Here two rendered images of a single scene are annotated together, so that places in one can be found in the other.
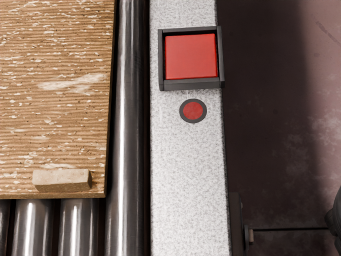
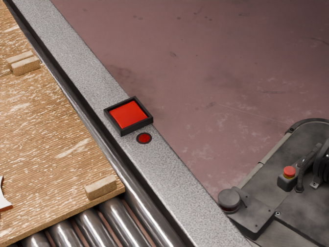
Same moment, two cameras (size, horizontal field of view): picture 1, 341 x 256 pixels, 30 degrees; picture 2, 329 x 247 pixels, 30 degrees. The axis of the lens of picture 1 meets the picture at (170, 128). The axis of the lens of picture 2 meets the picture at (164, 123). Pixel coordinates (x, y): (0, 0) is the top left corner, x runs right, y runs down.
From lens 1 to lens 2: 0.62 m
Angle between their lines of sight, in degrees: 27
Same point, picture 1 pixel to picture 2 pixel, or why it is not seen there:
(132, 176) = (132, 177)
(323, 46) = not seen: hidden behind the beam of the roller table
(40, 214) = (94, 215)
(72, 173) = (105, 179)
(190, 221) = (175, 183)
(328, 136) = not seen: hidden behind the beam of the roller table
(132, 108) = (111, 149)
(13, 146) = (60, 188)
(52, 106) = (70, 163)
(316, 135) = not seen: hidden behind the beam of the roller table
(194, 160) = (158, 158)
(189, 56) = (127, 114)
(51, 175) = (95, 185)
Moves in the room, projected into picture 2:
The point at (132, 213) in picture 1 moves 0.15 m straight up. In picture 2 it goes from (143, 192) to (137, 137)
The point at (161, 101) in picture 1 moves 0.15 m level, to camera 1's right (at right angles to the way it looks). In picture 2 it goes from (125, 141) to (183, 107)
